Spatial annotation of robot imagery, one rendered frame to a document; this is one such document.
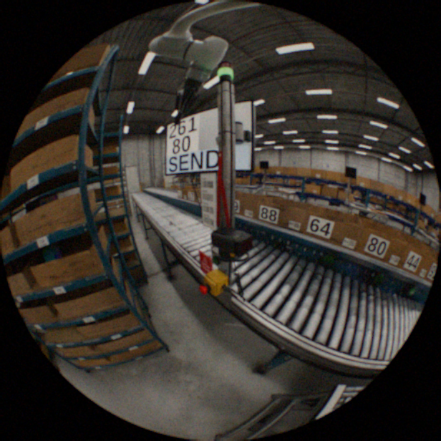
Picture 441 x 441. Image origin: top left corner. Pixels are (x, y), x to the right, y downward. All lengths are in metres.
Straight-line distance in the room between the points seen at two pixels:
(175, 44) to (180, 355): 1.75
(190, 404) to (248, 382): 0.45
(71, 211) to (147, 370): 1.21
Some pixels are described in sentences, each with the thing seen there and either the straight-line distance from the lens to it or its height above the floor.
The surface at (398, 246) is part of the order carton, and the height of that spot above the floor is 1.01.
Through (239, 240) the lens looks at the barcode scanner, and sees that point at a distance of 0.31.
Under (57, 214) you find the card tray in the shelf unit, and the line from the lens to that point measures 0.58.
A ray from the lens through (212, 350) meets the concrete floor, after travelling 1.28.
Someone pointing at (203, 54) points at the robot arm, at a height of 1.70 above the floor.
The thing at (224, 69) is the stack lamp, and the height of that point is 1.61.
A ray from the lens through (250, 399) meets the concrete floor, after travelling 1.26.
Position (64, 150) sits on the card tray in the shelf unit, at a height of 1.39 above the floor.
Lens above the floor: 1.24
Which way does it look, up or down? 20 degrees down
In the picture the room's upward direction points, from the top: 1 degrees counter-clockwise
